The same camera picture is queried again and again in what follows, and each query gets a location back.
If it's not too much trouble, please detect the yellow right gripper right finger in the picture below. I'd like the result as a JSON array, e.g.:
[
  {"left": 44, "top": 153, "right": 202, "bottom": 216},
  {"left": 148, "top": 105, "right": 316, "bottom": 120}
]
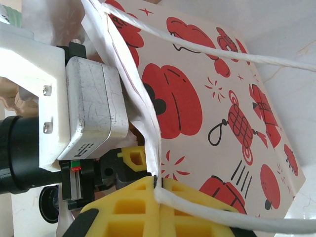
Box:
[{"left": 159, "top": 179, "right": 239, "bottom": 237}]

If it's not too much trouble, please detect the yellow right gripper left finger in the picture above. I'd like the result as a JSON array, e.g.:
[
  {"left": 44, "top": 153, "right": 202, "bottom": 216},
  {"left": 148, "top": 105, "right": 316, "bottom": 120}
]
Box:
[{"left": 80, "top": 175, "right": 160, "bottom": 237}]

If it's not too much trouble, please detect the white paper bag red print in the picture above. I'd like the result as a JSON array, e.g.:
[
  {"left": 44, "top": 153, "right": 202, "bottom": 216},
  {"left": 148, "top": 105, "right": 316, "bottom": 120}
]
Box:
[{"left": 23, "top": 0, "right": 316, "bottom": 234}]

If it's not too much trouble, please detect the tan pulp cup carrier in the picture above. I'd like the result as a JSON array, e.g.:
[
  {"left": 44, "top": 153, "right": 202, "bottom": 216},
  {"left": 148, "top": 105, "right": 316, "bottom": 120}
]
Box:
[{"left": 0, "top": 76, "right": 40, "bottom": 119}]

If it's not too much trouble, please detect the green holder cup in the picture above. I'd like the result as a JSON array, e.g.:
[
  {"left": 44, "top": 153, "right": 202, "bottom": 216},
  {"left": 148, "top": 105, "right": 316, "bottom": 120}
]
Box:
[{"left": 0, "top": 4, "right": 24, "bottom": 28}]

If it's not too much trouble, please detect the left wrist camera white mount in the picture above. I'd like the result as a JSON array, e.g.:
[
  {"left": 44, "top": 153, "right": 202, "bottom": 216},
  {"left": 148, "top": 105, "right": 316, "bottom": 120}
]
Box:
[{"left": 0, "top": 22, "right": 129, "bottom": 173}]

